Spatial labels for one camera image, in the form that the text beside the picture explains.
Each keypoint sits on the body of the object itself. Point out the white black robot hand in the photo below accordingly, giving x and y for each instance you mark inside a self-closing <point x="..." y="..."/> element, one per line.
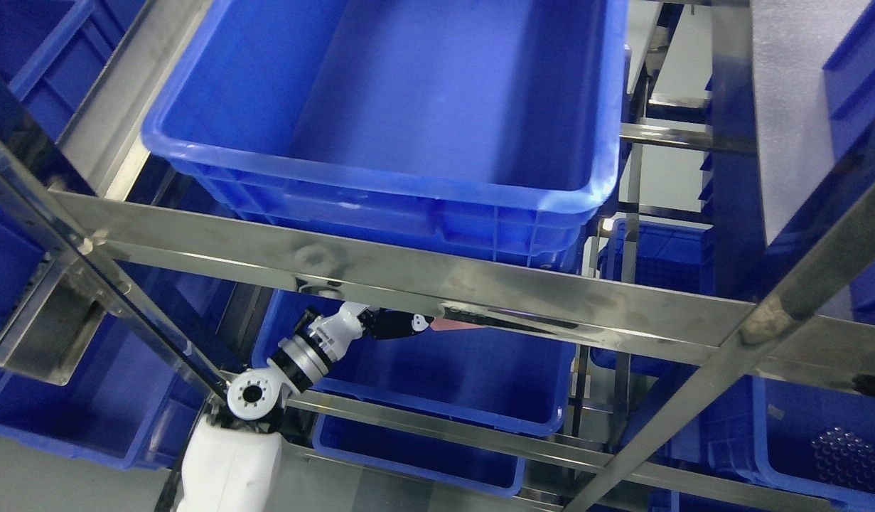
<point x="354" y="321"/>

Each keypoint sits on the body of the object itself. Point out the pink plastic storage box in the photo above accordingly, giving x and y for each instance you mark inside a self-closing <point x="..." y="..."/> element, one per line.
<point x="440" y="324"/>

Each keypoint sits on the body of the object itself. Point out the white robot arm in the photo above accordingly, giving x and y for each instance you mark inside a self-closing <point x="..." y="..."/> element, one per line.
<point x="234" y="454"/>

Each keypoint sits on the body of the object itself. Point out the stainless steel shelf rack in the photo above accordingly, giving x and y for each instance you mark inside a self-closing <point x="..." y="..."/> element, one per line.
<point x="782" y="337"/>

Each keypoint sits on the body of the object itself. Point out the blue bin under hand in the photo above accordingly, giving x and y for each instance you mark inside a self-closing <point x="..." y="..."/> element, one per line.
<point x="513" y="382"/>

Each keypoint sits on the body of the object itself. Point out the blue bin bottom centre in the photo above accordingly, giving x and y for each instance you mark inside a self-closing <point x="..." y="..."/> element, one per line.
<point x="418" y="455"/>

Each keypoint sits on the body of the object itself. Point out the blue bin lower left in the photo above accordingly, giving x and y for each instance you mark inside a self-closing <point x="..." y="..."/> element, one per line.
<point x="124" y="407"/>

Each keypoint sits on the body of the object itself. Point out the large blue bin top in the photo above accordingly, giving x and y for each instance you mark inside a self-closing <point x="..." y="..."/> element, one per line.
<point x="485" y="129"/>

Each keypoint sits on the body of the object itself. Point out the blue bin middle right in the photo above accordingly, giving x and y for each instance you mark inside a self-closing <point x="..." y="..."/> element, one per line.
<point x="669" y="257"/>

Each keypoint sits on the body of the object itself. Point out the blue bin upper left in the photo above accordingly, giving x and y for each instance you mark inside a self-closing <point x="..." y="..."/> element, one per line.
<point x="52" y="52"/>

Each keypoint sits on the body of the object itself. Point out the blue bin lower right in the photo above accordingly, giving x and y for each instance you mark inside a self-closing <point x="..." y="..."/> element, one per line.
<point x="795" y="438"/>

